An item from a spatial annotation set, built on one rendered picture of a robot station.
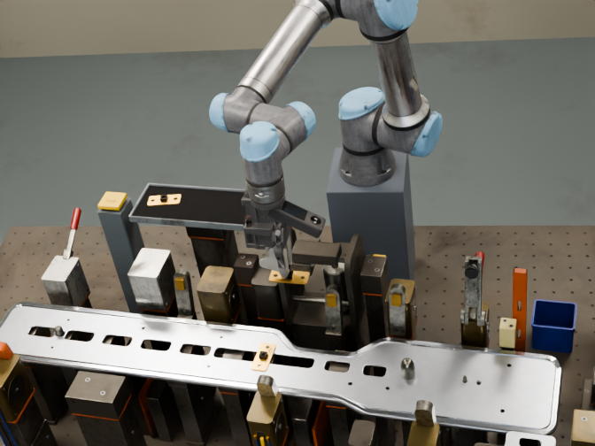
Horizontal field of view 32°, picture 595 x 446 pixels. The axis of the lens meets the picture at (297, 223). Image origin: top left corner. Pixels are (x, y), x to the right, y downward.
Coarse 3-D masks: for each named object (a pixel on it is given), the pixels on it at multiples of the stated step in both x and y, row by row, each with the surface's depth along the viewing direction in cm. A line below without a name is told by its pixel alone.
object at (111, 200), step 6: (108, 192) 268; (114, 192) 268; (102, 198) 267; (108, 198) 266; (114, 198) 266; (120, 198) 266; (102, 204) 265; (108, 204) 264; (114, 204) 264; (120, 204) 264
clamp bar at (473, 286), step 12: (468, 264) 224; (480, 264) 222; (468, 276) 222; (480, 276) 224; (468, 288) 228; (480, 288) 226; (468, 300) 230; (480, 300) 228; (468, 312) 232; (480, 312) 229; (480, 324) 231
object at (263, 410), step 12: (264, 396) 223; (276, 396) 223; (252, 408) 221; (264, 408) 221; (276, 408) 220; (252, 420) 219; (264, 420) 218; (276, 420) 221; (252, 432) 221; (264, 432) 220; (276, 432) 221; (288, 432) 230; (264, 444) 222; (276, 444) 223; (288, 444) 233
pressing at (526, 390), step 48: (0, 336) 255; (96, 336) 251; (144, 336) 249; (192, 336) 246; (240, 336) 244; (240, 384) 233; (288, 384) 231; (336, 384) 229; (384, 384) 228; (432, 384) 226; (480, 384) 224; (528, 384) 222; (528, 432) 213
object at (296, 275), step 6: (270, 276) 220; (288, 276) 218; (294, 276) 219; (300, 276) 219; (306, 276) 219; (282, 282) 218; (288, 282) 218; (294, 282) 218; (300, 282) 217; (306, 282) 217
